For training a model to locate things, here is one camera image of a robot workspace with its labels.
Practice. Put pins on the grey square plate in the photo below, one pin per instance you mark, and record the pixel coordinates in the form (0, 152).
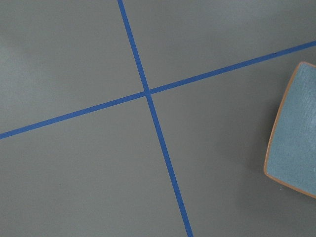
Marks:
(291, 153)

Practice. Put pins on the brown paper table cover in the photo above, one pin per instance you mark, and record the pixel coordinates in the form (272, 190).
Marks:
(147, 118)

